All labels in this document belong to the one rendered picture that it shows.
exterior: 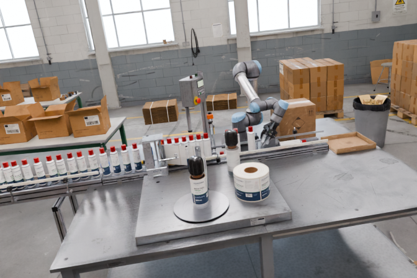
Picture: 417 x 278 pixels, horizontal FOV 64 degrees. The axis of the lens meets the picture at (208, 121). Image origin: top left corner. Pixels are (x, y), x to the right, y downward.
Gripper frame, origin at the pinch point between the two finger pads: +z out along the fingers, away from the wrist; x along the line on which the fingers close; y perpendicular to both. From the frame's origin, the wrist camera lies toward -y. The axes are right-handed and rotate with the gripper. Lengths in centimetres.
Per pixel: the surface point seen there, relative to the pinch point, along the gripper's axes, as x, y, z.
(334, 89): 193, -281, -61
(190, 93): -64, 1, -15
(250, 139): -10.9, 2.5, -0.9
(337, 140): 59, -9, -23
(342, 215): 21, 82, 0
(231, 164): -26.5, 32.0, 11.9
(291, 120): 21.5, -19.0, -21.7
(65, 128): -154, -137, 96
